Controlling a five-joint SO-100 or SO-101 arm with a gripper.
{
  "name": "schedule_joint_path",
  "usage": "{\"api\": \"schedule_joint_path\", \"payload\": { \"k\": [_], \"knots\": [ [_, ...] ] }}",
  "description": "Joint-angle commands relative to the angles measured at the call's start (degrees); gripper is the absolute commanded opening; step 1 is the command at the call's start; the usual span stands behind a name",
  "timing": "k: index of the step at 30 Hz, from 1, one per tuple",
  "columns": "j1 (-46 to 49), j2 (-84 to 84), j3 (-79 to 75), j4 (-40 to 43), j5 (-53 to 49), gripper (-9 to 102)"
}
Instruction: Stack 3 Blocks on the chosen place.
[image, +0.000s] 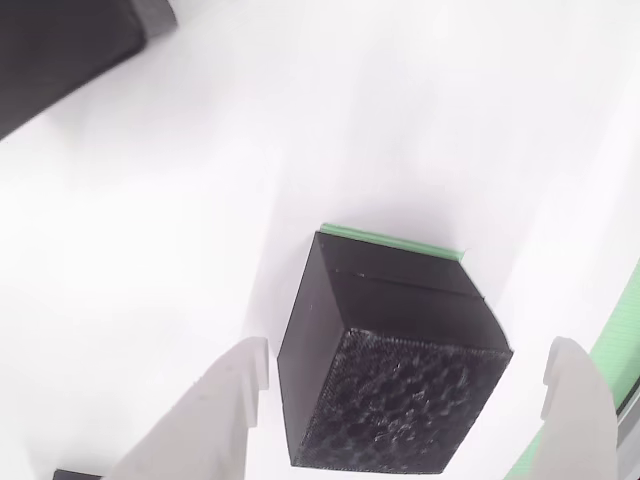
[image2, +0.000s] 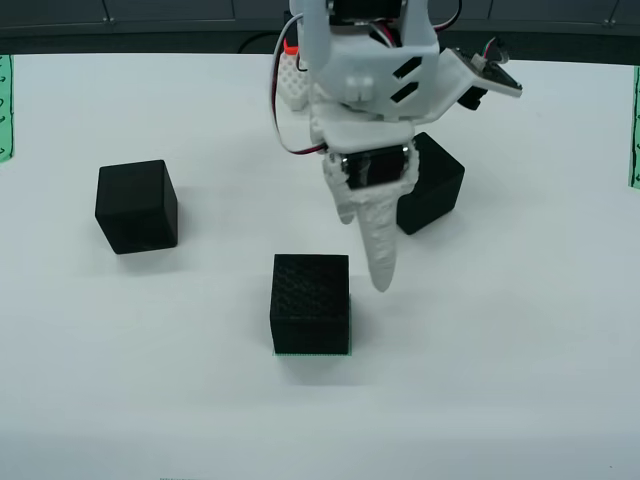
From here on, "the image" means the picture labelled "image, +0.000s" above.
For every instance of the smooth black cube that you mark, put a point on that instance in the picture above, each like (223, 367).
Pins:
(60, 50)
(75, 476)

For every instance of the black cube with rough face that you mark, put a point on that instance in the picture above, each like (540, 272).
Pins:
(400, 375)

